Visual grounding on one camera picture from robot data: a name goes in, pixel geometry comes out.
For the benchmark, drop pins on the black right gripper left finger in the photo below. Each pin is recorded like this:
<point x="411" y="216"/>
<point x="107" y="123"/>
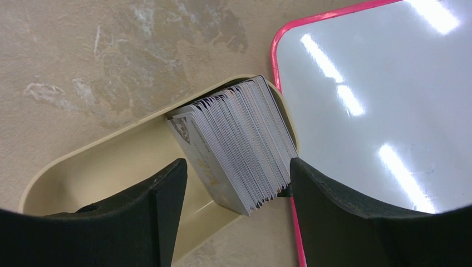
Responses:
<point x="135" y="227"/>

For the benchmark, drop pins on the beige oval tray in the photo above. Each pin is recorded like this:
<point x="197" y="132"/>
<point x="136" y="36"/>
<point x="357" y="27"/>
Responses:
<point x="117" y="162"/>

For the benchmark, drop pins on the pink framed whiteboard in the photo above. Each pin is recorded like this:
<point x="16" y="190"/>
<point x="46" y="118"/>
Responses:
<point x="380" y="99"/>

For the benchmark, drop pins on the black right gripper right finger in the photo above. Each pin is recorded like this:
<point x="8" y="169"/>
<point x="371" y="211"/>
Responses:
<point x="343" y="227"/>

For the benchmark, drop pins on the stack of credit cards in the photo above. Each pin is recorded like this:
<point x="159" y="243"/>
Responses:
<point x="238" y="143"/>

